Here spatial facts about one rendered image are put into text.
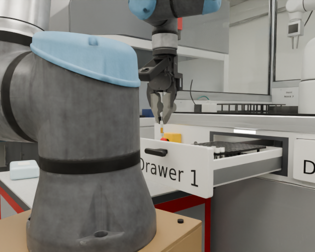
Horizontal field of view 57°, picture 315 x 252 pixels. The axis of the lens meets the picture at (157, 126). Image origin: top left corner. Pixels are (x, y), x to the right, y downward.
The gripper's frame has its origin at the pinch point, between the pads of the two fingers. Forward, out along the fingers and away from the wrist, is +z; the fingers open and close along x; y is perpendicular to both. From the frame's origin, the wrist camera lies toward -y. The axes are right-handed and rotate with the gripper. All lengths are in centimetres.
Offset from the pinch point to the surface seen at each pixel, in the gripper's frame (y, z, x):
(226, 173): -7.1, 11.9, -21.6
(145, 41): 69, -41, 48
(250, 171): 2.1, 12.9, -25.2
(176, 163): -11.9, 9.7, -10.9
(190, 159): -13.5, 8.2, -15.2
